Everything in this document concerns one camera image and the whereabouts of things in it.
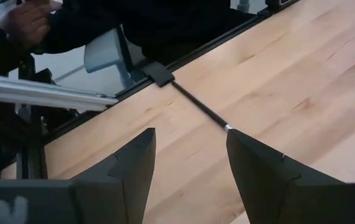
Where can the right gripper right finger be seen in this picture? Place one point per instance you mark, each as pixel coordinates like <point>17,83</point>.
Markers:
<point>273,186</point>

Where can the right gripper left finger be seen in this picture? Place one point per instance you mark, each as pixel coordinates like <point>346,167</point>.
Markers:
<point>118,186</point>

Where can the black paintbrush silver ferrule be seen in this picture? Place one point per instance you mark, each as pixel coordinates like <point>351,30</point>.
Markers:
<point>202,105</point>

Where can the silver aluminium bar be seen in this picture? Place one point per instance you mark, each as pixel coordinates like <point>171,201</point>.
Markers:
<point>40,91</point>

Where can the light grey chair part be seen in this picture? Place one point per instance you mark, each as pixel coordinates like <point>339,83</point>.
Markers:
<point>102,51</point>

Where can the person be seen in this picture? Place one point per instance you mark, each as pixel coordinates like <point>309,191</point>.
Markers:
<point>164,25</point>

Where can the person's hand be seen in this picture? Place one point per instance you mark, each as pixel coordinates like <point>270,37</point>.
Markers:
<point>25,25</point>

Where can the black aluminium table frame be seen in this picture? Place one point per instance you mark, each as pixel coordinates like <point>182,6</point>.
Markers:
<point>158,74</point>

